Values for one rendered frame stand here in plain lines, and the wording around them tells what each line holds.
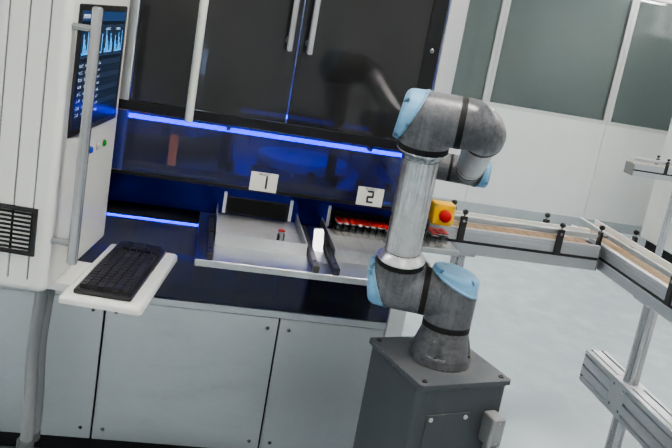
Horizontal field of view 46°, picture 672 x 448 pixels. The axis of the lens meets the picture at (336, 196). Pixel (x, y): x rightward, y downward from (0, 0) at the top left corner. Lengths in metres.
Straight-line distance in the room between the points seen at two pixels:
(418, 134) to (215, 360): 1.23
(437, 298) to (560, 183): 6.03
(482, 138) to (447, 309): 0.42
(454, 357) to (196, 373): 1.04
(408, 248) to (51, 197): 0.83
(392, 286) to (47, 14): 0.98
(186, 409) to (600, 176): 5.91
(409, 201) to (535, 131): 5.89
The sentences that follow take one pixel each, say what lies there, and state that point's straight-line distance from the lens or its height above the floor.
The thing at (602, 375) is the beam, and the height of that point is 0.52.
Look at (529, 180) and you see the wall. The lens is 7.71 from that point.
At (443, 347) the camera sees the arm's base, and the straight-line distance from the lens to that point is 1.89.
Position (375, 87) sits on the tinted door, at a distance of 2.44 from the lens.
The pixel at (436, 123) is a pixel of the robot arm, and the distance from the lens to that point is 1.69.
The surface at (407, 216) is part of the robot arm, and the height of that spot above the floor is 1.14.
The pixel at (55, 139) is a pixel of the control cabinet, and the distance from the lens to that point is 1.89.
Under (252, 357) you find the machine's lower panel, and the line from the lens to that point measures 2.64.
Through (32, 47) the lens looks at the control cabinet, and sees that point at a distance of 1.88.
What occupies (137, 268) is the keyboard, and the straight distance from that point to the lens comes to 2.13.
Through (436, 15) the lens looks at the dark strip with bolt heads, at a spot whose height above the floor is 1.61.
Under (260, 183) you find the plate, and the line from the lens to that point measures 2.44.
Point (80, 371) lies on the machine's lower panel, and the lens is 2.69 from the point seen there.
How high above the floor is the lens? 1.54
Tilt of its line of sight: 12 degrees down
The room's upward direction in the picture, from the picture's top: 10 degrees clockwise
